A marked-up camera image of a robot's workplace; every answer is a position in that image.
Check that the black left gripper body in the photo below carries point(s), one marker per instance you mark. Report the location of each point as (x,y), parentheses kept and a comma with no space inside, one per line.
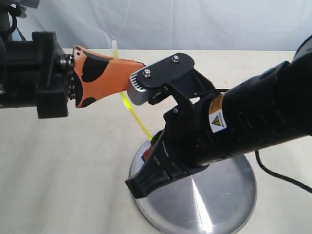
(35,73)

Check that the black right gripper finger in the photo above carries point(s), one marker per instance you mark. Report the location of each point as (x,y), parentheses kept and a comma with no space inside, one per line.
(160,169)

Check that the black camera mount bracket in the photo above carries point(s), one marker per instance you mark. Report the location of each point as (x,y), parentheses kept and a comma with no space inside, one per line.
(181,81)

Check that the round silver metal plate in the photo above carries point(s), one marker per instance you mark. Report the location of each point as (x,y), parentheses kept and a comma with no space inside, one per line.
(218,200)

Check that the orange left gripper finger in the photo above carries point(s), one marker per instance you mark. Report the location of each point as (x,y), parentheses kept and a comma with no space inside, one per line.
(97,76)

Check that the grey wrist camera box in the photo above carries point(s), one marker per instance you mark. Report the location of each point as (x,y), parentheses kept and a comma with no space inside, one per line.
(142,82)

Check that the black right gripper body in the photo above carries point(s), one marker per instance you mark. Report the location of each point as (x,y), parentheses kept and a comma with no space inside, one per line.
(184,147)

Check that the yellow plastic stick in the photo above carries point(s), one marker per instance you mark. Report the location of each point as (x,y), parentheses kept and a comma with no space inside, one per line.
(126,101)

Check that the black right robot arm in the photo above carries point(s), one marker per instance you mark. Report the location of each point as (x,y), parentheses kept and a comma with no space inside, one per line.
(209,125)

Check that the white backdrop cloth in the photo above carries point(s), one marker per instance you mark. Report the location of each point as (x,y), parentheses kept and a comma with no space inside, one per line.
(172,24)

